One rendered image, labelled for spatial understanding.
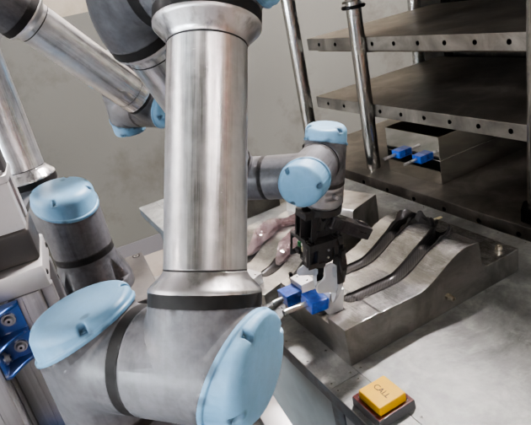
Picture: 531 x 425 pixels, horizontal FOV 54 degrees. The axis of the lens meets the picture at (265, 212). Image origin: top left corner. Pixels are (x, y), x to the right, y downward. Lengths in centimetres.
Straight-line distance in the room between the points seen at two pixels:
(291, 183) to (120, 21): 35
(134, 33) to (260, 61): 310
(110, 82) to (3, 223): 41
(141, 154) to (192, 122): 307
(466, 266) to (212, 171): 84
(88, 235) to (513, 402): 81
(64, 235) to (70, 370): 50
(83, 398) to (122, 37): 40
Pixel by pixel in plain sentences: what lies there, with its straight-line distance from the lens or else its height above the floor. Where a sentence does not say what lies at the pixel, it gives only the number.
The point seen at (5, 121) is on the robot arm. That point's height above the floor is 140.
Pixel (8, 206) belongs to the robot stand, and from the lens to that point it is 78.
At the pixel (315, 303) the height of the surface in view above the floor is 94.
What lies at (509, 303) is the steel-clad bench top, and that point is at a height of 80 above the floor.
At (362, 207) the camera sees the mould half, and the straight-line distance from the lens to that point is 155.
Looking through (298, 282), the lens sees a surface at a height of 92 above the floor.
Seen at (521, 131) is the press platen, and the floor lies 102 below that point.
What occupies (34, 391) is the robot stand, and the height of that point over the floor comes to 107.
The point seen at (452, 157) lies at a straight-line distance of 194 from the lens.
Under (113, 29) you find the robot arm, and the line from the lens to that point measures 66.
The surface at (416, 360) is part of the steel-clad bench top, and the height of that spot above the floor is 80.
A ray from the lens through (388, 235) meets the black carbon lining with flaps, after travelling 133.
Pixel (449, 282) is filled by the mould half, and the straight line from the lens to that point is 122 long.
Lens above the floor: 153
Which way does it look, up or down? 23 degrees down
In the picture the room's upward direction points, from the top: 13 degrees counter-clockwise
